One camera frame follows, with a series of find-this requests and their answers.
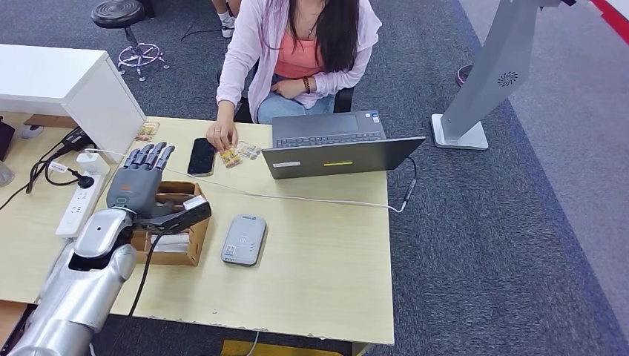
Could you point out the person's right hand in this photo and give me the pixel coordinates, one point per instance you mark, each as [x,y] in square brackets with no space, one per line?
[222,135]

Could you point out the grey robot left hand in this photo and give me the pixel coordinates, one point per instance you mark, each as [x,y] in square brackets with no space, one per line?
[132,189]

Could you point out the person's left hand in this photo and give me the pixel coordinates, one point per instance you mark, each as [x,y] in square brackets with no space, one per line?
[289,89]

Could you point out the yellow brown hotel card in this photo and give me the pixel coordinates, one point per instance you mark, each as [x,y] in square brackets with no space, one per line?
[231,159]

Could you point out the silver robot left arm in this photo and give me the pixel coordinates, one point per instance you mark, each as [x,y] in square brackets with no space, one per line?
[78,290]

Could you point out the person's right forearm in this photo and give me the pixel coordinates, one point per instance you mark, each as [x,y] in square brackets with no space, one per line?
[228,98]

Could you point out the person's left forearm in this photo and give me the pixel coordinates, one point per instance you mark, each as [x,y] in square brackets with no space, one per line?
[344,73]

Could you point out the clear plastic card sleeve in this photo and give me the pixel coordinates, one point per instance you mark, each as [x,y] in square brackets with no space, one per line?
[250,151]

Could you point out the person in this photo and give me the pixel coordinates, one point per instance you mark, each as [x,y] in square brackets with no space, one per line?
[227,27]
[245,54]

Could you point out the yellow brown patterned card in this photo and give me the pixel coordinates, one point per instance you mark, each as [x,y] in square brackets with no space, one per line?
[147,131]

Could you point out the white card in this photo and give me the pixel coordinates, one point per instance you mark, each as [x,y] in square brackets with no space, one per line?
[174,240]
[172,248]

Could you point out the grey card reader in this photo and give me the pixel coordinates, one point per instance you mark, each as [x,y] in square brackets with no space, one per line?
[243,241]

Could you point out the black smartphone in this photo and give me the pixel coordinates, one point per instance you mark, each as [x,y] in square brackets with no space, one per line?
[202,156]

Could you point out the white charger block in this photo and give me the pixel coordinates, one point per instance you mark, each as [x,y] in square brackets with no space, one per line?
[92,163]

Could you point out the white power strip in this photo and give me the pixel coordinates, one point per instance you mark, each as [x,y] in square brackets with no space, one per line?
[73,216]

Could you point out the black power brick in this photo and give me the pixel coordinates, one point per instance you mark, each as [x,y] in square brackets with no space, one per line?
[76,139]

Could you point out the white cabinet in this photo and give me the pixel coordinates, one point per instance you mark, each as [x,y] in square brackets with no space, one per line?
[103,113]

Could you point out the brown wooden slot organizer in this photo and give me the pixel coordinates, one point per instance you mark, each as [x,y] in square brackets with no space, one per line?
[199,241]

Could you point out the grey laptop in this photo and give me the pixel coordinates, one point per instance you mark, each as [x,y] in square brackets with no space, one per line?
[339,159]

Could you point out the brown wooden board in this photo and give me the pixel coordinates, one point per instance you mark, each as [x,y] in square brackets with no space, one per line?
[49,121]

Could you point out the white computer mouse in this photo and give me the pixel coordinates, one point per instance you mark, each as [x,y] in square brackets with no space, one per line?
[31,131]

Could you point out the grey desk object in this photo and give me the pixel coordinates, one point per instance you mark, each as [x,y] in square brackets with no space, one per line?
[5,173]

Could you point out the black desk object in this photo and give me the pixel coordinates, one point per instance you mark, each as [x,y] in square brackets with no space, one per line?
[6,137]

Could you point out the black round stool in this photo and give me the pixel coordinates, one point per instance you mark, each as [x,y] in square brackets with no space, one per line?
[118,12]

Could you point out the round black base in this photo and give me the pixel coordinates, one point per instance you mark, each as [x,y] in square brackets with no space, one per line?
[462,76]

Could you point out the grey kiosk stand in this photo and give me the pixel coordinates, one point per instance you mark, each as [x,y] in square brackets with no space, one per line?
[495,64]

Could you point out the yellow object under desk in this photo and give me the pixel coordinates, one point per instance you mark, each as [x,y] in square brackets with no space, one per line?
[275,350]

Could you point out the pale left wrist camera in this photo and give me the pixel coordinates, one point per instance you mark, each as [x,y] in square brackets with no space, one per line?
[194,204]

